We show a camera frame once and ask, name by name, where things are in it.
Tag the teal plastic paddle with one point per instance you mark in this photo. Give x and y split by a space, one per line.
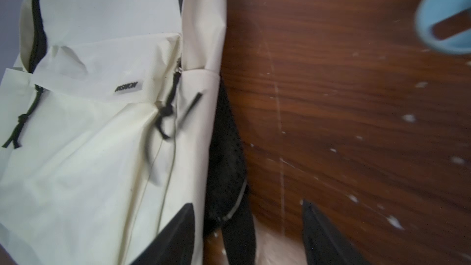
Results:
431 12

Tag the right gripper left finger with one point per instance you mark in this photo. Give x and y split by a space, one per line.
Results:
174 245

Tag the cream white backpack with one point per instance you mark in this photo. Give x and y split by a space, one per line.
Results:
114 117

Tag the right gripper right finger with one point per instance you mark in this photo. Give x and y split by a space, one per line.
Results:
324 244

